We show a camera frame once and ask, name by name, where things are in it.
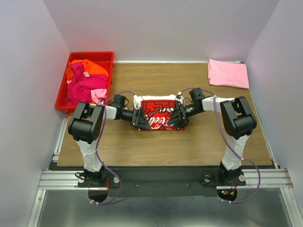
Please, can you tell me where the white printed t shirt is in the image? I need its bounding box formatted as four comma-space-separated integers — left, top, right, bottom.
141, 95, 185, 131

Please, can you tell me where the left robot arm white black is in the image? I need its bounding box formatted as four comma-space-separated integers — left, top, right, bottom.
68, 94, 151, 185

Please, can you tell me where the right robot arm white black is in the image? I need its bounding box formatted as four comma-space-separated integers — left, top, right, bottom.
168, 87, 257, 183

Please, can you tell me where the light pink garment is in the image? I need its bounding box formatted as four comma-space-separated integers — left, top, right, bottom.
90, 88, 107, 104

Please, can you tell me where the folded pink t shirt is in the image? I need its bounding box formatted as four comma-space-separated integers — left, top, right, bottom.
208, 59, 250, 89

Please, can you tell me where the magenta t shirt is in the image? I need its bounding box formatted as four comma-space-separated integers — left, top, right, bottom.
65, 64, 109, 106

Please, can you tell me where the red plastic bin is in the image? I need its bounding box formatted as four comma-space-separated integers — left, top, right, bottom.
55, 51, 114, 113

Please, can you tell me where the orange t shirt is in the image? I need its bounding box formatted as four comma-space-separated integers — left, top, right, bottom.
65, 59, 109, 81

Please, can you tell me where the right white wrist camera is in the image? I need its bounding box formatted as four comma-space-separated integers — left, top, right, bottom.
175, 91, 184, 105

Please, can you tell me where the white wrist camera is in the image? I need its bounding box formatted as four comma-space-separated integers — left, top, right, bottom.
133, 95, 143, 110
175, 91, 184, 105

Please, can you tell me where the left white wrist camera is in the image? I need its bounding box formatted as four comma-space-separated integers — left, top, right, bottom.
133, 95, 143, 110

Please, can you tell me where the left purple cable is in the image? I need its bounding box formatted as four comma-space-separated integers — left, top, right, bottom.
89, 90, 137, 206

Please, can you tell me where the purple cable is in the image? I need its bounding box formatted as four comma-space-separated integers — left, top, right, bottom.
89, 90, 137, 206
177, 87, 261, 204

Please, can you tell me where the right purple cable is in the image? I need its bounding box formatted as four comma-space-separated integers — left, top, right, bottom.
177, 87, 261, 204

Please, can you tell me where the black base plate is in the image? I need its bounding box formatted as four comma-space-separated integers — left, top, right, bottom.
39, 166, 284, 198

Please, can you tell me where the aluminium frame rail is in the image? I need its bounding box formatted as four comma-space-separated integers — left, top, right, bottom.
37, 113, 294, 190

